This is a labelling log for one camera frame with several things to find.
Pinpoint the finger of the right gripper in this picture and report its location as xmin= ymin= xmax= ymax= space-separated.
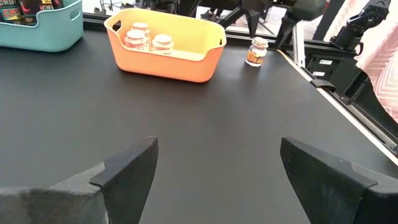
xmin=275 ymin=14 xmax=298 ymax=50
xmin=244 ymin=8 xmax=262 ymax=39

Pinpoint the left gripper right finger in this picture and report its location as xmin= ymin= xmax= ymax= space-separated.
xmin=279 ymin=136 xmax=377 ymax=224

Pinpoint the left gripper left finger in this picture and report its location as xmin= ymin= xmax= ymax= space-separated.
xmin=89 ymin=136 xmax=159 ymax=224

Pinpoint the coral red plastic bin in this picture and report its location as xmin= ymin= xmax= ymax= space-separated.
xmin=103 ymin=7 xmax=228 ymax=83

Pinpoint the person's foot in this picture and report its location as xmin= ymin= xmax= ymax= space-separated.
xmin=200 ymin=9 xmax=223 ymax=20

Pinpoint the black table mat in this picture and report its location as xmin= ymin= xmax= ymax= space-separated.
xmin=0 ymin=29 xmax=398 ymax=224

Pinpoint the pink patterned cloth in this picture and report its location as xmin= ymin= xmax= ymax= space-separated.
xmin=323 ymin=0 xmax=398 ymax=123

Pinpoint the teal green plastic bin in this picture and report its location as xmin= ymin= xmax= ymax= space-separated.
xmin=0 ymin=0 xmax=84 ymax=53

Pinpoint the silver metal bracket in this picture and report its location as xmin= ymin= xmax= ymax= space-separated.
xmin=292 ymin=21 xmax=307 ymax=68

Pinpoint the black frame strut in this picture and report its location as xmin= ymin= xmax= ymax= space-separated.
xmin=340 ymin=70 xmax=398 ymax=142

